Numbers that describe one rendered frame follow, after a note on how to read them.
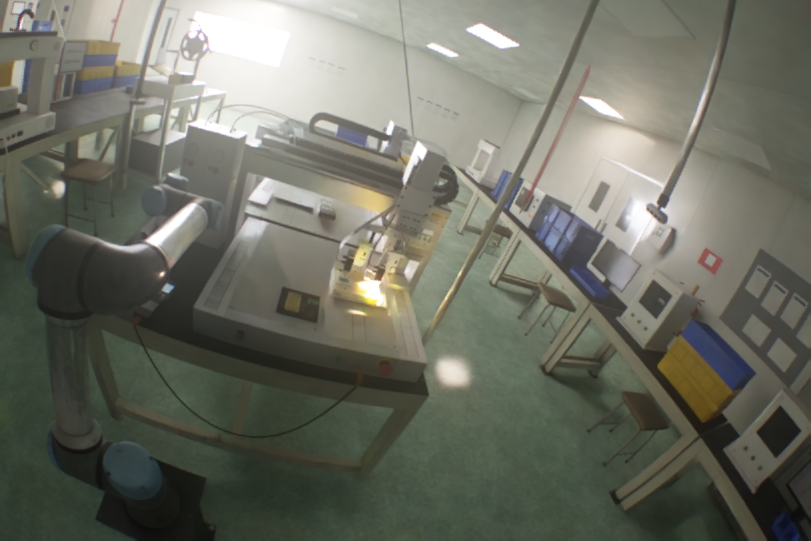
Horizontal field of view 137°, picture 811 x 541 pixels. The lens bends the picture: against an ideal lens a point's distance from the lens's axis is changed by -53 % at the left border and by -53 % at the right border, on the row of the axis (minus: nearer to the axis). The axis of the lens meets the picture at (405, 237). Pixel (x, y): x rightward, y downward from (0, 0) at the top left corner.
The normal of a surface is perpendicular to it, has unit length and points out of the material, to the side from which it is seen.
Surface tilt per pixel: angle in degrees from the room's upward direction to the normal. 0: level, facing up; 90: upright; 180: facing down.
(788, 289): 90
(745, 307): 90
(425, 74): 90
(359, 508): 0
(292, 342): 90
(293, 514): 0
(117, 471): 8
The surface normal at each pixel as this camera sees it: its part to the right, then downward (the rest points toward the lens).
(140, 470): 0.49, -0.81
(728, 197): -0.91, -0.28
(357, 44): 0.15, 0.44
